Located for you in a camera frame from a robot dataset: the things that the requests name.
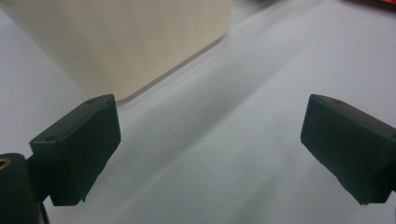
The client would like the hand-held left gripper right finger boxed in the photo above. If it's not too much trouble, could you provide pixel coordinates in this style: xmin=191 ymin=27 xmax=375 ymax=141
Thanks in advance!
xmin=300 ymin=93 xmax=396 ymax=206

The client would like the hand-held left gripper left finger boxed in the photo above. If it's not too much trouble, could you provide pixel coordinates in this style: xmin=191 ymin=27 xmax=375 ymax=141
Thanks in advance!
xmin=29 ymin=93 xmax=121 ymax=207

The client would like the white plastic bin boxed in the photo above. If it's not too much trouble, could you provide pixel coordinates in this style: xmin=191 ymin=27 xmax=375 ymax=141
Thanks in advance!
xmin=0 ymin=0 xmax=234 ymax=102

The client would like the white table sheet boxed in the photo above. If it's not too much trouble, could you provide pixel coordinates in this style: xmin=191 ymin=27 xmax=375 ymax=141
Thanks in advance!
xmin=0 ymin=0 xmax=396 ymax=224

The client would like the red snack packet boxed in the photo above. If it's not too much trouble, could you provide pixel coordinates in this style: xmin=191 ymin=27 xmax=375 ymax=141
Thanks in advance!
xmin=340 ymin=0 xmax=396 ymax=7

